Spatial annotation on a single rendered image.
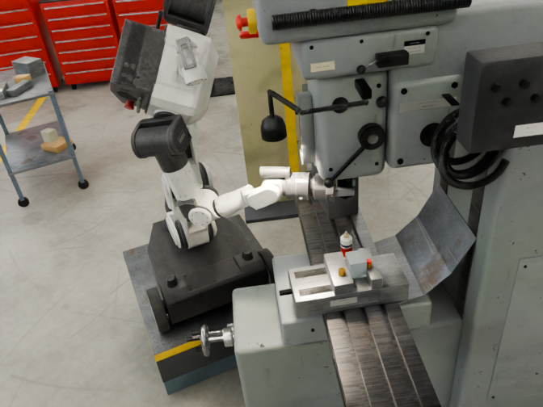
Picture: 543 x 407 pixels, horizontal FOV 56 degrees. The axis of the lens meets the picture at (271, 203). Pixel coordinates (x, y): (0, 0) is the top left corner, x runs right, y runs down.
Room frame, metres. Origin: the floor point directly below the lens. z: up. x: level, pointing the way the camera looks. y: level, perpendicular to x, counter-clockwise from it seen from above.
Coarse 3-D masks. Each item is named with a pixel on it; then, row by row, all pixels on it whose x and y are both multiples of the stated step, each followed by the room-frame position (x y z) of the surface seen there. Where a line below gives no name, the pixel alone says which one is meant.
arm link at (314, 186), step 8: (296, 176) 1.36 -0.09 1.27; (304, 176) 1.35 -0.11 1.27; (320, 176) 1.37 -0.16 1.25; (296, 184) 1.33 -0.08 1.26; (304, 184) 1.33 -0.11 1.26; (312, 184) 1.33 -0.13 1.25; (320, 184) 1.32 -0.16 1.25; (296, 192) 1.32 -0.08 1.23; (304, 192) 1.32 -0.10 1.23; (312, 192) 1.32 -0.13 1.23; (320, 192) 1.31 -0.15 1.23; (328, 192) 1.29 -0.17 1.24; (328, 200) 1.28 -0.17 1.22
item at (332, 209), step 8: (312, 168) 1.77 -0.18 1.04; (312, 176) 1.78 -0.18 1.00; (320, 200) 1.68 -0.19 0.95; (336, 200) 1.58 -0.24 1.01; (344, 200) 1.58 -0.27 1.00; (352, 200) 1.59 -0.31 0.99; (328, 208) 1.57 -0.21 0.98; (336, 208) 1.58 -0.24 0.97; (344, 208) 1.58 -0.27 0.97; (352, 208) 1.59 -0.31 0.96; (328, 216) 1.58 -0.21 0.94; (336, 216) 1.58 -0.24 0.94
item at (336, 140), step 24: (384, 72) 1.25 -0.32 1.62; (312, 96) 1.31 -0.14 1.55; (336, 96) 1.23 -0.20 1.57; (384, 96) 1.24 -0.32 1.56; (336, 120) 1.23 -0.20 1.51; (360, 120) 1.23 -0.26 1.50; (384, 120) 1.24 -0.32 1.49; (336, 144) 1.23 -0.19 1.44; (384, 144) 1.24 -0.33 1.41; (336, 168) 1.23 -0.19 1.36; (360, 168) 1.23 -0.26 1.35
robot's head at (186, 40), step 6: (186, 36) 1.46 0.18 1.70; (180, 42) 1.45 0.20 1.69; (186, 42) 1.45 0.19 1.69; (192, 42) 1.48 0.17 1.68; (180, 48) 1.45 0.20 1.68; (180, 54) 1.44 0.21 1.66; (192, 54) 1.43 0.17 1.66; (192, 60) 1.43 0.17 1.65; (186, 66) 1.42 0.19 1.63; (192, 66) 1.42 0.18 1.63
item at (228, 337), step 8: (224, 328) 1.34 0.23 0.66; (192, 336) 1.30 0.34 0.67; (200, 336) 1.29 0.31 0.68; (208, 336) 1.35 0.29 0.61; (216, 336) 1.32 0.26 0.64; (224, 336) 1.30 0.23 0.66; (232, 336) 1.31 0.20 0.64; (208, 344) 1.33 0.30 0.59; (232, 344) 1.29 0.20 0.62; (208, 352) 1.27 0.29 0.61
